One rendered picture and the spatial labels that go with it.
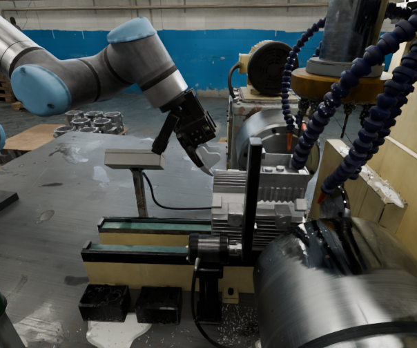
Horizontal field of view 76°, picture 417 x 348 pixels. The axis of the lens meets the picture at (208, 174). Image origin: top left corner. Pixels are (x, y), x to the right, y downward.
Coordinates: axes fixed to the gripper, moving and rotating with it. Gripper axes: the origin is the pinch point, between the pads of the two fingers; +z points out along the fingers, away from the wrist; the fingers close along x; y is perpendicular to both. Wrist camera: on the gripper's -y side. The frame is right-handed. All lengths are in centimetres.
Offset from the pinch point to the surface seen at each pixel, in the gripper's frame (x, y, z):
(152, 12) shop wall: 580, -91, -119
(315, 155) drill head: 15.0, 27.0, 17.0
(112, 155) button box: 12.2, -26.0, -13.5
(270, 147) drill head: 14.6, 16.1, 8.0
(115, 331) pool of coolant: -24.7, -31.4, 14.5
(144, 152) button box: 12.9, -17.3, -9.4
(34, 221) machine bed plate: 13, -68, -6
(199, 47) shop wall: 563, -40, -15
